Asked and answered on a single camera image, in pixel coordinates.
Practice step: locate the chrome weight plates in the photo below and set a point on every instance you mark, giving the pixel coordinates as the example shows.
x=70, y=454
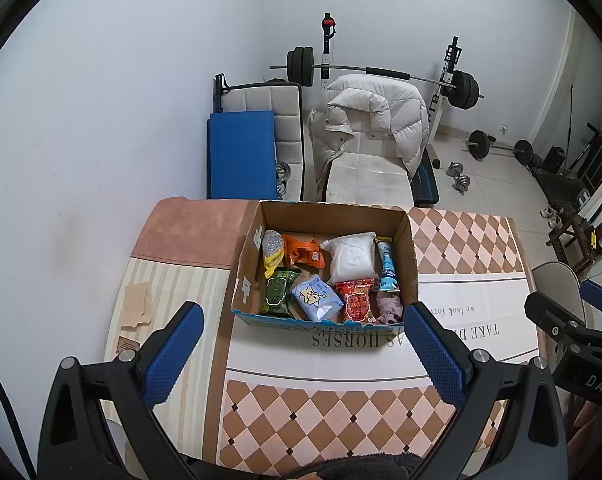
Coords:
x=283, y=177

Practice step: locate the dark fleece clothing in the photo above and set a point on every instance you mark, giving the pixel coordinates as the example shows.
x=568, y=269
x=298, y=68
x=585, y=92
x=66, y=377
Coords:
x=356, y=467

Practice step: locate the white cushioned panel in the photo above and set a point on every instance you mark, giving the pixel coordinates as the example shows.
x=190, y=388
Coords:
x=286, y=105

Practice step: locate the white chair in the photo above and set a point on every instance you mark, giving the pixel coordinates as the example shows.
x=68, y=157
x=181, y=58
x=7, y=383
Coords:
x=366, y=175

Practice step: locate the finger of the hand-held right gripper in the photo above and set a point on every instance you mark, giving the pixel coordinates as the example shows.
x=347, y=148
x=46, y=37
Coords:
x=601, y=297
x=551, y=312

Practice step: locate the silver yellow snack packet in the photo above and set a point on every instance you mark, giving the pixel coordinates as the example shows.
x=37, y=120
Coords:
x=273, y=250

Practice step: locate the white plastic bag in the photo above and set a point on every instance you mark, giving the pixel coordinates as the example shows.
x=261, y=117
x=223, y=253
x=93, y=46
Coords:
x=351, y=257

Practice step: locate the dark wooden chair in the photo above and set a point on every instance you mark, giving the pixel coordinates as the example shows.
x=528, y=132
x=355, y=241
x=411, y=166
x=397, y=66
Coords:
x=588, y=230

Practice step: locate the pink striped table mat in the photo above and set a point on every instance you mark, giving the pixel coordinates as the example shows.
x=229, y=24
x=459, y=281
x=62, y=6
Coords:
x=181, y=270

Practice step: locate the light blue tissue packet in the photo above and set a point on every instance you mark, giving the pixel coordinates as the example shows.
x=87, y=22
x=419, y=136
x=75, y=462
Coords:
x=316, y=299

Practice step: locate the pair of white shoes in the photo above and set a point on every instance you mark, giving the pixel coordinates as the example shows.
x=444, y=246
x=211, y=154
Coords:
x=552, y=216

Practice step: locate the checked tablecloth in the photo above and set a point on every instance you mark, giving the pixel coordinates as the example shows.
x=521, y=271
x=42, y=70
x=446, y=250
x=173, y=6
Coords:
x=331, y=410

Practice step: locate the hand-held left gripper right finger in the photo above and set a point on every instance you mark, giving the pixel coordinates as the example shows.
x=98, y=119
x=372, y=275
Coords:
x=436, y=355

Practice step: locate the person's right hand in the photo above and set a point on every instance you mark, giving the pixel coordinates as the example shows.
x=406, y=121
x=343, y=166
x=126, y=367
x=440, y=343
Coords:
x=588, y=430

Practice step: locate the green snack packet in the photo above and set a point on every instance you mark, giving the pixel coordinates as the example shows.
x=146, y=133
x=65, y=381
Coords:
x=280, y=292

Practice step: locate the orange snack packet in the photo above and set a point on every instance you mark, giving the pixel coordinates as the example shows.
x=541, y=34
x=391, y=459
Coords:
x=306, y=254

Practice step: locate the blue tube packet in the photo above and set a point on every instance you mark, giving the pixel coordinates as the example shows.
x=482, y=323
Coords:
x=387, y=265

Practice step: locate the long barbell with black plates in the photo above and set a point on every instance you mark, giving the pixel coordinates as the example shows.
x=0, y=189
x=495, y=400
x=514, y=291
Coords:
x=301, y=66

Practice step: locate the white puffer jacket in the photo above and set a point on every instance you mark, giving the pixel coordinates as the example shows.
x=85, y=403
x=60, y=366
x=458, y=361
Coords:
x=391, y=115

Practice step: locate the red snack packet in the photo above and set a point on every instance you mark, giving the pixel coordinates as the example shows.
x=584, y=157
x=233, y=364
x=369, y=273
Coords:
x=357, y=302

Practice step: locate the beige round chair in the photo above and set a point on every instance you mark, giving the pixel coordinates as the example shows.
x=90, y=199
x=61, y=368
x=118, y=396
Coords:
x=556, y=280

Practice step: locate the brown label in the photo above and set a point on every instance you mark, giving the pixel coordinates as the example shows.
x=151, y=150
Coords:
x=127, y=345

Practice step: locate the chrome dumbbell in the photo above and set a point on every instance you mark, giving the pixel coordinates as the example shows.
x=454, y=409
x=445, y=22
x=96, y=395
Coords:
x=462, y=184
x=454, y=169

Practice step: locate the brown cardboard box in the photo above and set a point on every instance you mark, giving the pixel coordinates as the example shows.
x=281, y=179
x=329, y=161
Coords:
x=407, y=260

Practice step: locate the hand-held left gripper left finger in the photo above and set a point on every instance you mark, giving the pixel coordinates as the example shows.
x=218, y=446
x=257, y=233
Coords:
x=176, y=355

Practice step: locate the beige torn paper patch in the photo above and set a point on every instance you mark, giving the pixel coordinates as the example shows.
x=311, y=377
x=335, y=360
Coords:
x=137, y=305

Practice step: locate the blue folded mat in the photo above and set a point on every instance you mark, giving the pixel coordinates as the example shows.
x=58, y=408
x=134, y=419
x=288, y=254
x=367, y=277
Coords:
x=241, y=155

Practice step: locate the black weight bench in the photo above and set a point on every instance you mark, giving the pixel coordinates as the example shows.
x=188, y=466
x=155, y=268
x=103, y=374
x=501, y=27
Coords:
x=426, y=182

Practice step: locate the short barbell with black plates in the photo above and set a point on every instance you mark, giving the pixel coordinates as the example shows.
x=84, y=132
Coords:
x=479, y=144

